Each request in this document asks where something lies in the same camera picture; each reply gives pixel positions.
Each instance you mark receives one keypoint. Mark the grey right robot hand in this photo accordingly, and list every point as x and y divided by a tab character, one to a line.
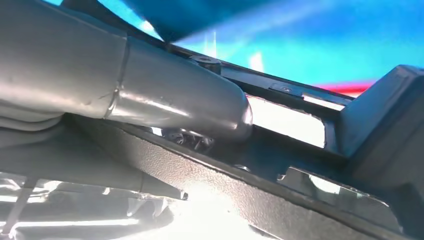
149	92

